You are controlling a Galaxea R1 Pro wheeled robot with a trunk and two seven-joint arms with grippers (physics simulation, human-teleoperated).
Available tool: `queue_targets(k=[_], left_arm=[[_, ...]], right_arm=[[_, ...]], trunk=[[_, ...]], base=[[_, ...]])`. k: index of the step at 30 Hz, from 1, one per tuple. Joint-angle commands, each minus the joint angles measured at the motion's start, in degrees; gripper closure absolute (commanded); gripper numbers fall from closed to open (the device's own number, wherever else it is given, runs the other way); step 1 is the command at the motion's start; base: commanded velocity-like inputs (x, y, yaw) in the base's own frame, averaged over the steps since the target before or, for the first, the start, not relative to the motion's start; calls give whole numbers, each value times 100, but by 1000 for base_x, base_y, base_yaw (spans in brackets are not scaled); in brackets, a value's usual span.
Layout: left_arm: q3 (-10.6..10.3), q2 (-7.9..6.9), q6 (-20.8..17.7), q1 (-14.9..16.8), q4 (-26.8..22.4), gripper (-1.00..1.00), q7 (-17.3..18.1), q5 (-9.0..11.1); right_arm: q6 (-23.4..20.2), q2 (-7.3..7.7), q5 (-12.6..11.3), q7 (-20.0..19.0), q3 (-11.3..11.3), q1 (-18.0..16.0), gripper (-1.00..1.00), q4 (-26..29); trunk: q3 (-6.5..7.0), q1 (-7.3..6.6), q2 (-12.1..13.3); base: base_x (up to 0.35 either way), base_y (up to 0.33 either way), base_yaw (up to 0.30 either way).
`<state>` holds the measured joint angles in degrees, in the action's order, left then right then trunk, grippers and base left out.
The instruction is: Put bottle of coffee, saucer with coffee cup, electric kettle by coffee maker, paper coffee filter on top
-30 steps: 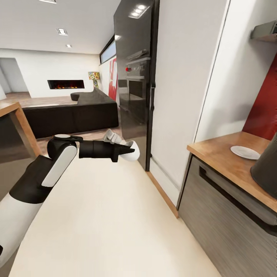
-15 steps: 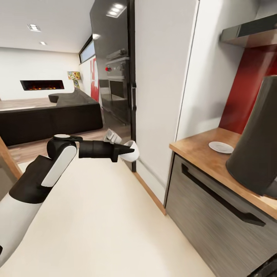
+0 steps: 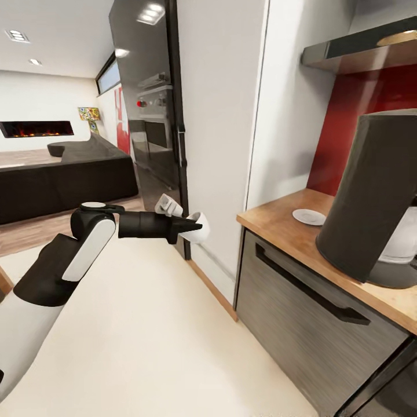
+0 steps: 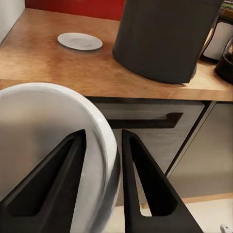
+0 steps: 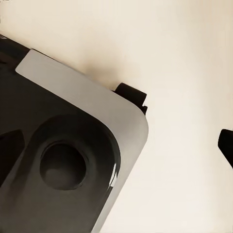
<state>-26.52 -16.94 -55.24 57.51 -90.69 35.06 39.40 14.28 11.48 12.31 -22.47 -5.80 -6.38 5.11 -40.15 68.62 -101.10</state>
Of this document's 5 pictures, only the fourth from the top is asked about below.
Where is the coffee cup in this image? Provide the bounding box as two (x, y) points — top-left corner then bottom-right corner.
(0, 83), (121, 233)

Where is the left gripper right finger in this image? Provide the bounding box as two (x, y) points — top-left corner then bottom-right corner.
(121, 130), (203, 233)

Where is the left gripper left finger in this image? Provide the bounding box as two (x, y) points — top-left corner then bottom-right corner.
(0, 129), (86, 233)

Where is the bottle of coffee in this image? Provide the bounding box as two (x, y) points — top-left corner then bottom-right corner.
(199, 8), (233, 64)

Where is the electric kettle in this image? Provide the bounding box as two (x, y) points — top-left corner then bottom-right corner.
(215, 38), (233, 85)

